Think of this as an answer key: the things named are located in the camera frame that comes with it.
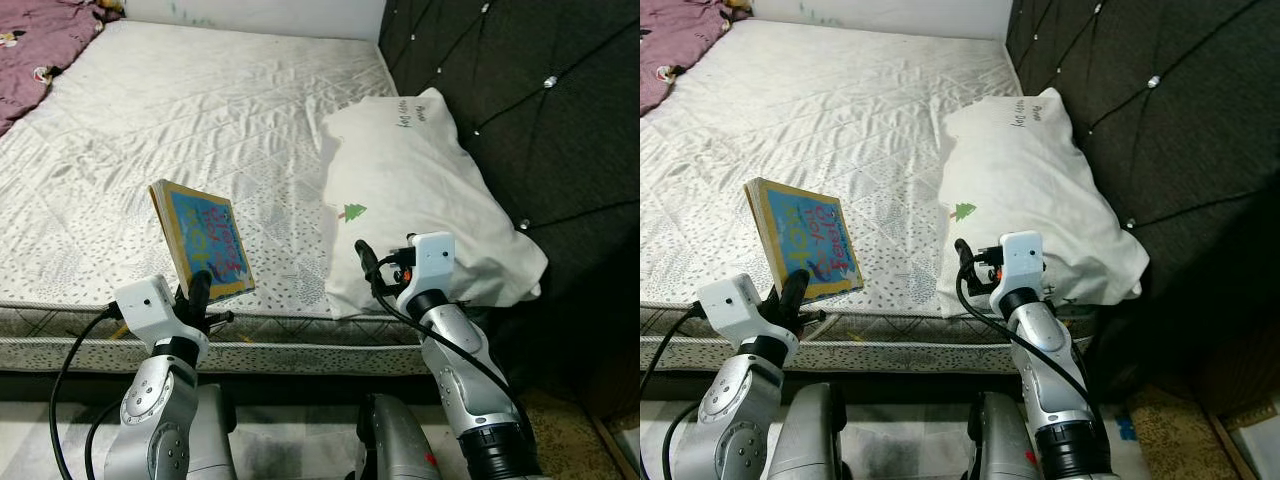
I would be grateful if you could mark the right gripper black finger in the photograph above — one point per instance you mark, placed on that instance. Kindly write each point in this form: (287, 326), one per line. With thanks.
(367, 261)
(964, 259)

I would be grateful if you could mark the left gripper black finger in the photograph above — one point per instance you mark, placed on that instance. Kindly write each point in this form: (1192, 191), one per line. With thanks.
(200, 290)
(793, 290)

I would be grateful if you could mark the colourful children's book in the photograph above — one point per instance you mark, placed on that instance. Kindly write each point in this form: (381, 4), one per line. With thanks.
(205, 235)
(810, 235)

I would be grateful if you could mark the white pillow with tree print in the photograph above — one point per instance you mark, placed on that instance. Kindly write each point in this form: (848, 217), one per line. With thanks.
(420, 190)
(1030, 190)

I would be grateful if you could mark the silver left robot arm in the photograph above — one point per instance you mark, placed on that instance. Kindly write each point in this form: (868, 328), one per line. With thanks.
(730, 410)
(155, 410)

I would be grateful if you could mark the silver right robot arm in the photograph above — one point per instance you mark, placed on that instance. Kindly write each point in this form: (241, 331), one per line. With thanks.
(470, 390)
(1055, 390)

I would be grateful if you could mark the silver robot left leg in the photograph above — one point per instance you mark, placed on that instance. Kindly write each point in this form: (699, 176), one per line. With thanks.
(815, 440)
(210, 440)

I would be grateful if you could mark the silver robot leg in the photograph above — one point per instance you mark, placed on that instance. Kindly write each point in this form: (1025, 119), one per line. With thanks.
(1005, 445)
(210, 440)
(395, 445)
(815, 440)

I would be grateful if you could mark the silver robot right leg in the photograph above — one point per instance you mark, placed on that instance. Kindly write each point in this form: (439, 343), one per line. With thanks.
(395, 445)
(1005, 445)

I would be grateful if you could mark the grey quilted mattress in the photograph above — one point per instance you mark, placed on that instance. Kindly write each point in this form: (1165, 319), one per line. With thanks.
(830, 110)
(200, 110)

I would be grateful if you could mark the dark tufted headboard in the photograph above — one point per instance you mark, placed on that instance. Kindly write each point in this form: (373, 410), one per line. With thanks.
(520, 120)
(1150, 150)

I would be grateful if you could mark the brown speckled floor mat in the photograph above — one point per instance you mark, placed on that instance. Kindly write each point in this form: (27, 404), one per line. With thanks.
(565, 440)
(1180, 440)

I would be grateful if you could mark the pink Mickey print blanket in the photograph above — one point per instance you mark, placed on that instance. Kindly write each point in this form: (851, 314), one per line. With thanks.
(40, 50)
(680, 40)

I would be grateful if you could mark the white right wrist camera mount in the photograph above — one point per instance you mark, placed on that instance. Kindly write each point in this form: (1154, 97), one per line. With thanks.
(430, 265)
(1023, 263)

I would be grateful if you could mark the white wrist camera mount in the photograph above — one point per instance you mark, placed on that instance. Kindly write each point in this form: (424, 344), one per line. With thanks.
(735, 308)
(430, 265)
(150, 310)
(1023, 263)

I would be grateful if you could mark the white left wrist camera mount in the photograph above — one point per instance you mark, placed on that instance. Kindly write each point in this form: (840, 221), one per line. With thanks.
(735, 308)
(150, 310)

